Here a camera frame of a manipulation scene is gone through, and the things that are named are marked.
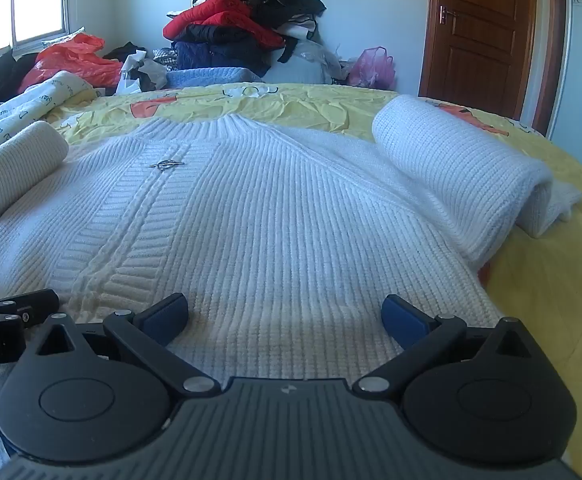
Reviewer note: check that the brown door frame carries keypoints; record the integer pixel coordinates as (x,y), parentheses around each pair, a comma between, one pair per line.
(551,35)

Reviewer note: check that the brown wooden door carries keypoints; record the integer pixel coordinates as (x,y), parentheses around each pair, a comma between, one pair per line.
(476,35)

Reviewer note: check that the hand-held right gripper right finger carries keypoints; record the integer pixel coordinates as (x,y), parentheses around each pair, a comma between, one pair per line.
(403,321)

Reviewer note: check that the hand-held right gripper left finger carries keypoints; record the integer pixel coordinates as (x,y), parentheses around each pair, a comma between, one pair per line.
(163,319)

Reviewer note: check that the yellow printed bedsheet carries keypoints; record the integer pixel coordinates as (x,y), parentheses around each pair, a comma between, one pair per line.
(321,105)

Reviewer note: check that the white crumpled cloth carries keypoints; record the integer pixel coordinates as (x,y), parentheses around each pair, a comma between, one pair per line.
(136,72)

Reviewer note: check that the pink plastic bag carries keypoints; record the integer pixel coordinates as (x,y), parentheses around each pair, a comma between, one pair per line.
(371,67)

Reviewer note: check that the red plastic bag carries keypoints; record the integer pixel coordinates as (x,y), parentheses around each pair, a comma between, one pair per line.
(71,60)

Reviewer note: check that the grey cloth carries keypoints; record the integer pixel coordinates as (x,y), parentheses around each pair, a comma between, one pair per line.
(301,65)

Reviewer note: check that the light blue knit garment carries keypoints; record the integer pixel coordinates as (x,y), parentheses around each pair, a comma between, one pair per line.
(206,79)

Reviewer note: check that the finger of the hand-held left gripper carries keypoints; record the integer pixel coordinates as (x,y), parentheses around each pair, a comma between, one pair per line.
(36,302)

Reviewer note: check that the red jacket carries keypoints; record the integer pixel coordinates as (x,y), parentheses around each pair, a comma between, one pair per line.
(221,15)

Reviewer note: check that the white printed quilt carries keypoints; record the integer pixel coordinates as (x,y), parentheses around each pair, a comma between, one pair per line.
(36,95)

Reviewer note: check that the metal brooch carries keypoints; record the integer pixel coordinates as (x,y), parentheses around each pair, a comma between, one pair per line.
(166,164)

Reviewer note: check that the dark blue garment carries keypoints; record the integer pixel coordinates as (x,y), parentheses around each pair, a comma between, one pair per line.
(211,52)

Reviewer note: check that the white knit sweater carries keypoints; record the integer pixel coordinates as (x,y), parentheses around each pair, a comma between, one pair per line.
(271,210)

